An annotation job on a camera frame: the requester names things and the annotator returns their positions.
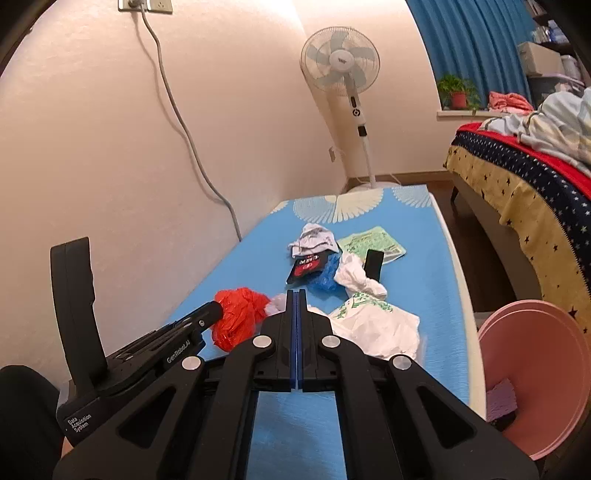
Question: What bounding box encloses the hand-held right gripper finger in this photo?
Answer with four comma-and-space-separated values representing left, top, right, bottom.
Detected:
53, 290, 298, 480
295, 290, 541, 480

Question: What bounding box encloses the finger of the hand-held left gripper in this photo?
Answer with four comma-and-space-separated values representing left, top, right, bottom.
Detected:
154, 301, 225, 344

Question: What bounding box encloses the red plastic bag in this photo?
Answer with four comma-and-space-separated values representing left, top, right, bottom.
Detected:
211, 287, 272, 354

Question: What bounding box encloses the blue plastic bag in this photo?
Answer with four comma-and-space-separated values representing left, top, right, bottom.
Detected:
307, 251, 345, 292

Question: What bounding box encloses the black red-label packet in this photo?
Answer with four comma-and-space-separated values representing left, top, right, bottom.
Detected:
285, 251, 333, 284

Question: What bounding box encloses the white tissue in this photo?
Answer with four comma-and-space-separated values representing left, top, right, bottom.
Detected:
333, 251, 387, 301

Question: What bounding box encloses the white green-print plastic bag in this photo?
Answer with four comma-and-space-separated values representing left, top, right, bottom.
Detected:
269, 293, 421, 361

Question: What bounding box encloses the white grey wrapper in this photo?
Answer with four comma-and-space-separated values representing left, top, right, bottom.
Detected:
287, 223, 340, 258

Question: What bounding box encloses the black wrapper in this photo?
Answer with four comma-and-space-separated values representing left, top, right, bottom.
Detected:
363, 250, 385, 282

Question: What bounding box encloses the pink round plate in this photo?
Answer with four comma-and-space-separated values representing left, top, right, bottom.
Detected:
477, 300, 583, 461

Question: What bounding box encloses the blue feather-print table mat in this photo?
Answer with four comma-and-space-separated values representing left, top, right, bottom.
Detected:
164, 185, 472, 480

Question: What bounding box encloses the person's black-clothed leg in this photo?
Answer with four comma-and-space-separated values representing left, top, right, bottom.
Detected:
0, 364, 64, 480

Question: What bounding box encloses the green snack packet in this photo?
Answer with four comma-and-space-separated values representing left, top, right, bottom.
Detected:
337, 226, 407, 264

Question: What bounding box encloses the purple textured pad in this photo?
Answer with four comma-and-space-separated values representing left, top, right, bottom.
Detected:
487, 378, 518, 418

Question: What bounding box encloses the white window sill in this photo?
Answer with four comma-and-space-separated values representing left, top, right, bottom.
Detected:
436, 108, 497, 120

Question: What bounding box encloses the potted green plant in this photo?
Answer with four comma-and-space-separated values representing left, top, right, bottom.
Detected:
436, 74, 483, 112

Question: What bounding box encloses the pink cloth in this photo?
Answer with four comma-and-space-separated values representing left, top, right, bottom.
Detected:
488, 91, 535, 112

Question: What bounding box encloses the pale plaid blanket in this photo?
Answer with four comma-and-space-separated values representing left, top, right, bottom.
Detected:
478, 88, 591, 178

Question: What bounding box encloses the blue curtain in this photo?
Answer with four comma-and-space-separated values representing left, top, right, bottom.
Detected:
406, 0, 532, 109

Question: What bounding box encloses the translucent storage bin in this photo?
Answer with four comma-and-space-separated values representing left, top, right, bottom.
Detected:
526, 74, 587, 100

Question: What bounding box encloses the beige storage box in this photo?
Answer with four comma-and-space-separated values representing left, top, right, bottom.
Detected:
517, 41, 562, 77

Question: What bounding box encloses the dark shelf unit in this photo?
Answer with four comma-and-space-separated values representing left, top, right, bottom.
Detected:
526, 0, 578, 61

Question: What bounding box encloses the grey bed frame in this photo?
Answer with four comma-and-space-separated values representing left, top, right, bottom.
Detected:
450, 171, 542, 302

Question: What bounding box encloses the grey power cable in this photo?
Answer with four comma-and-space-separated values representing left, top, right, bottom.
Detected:
137, 6, 243, 243

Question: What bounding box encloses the wall-mounted white fan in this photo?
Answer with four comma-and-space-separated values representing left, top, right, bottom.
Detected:
300, 26, 402, 195

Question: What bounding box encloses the wall power outlet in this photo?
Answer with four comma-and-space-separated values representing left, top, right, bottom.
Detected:
117, 0, 174, 13

